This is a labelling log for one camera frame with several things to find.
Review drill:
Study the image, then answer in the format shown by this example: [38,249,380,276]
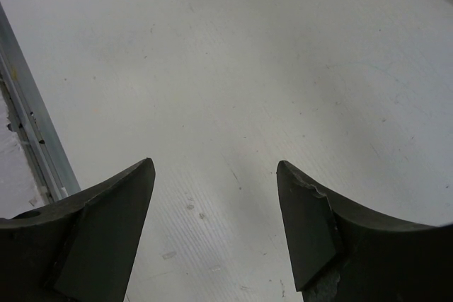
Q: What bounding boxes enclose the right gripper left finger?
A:
[1,158,156,301]

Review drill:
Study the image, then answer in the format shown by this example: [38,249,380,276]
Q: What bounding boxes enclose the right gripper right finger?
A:
[276,161,452,301]

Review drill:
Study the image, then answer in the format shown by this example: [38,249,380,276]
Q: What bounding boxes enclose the aluminium table frame rail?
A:
[1,9,81,202]

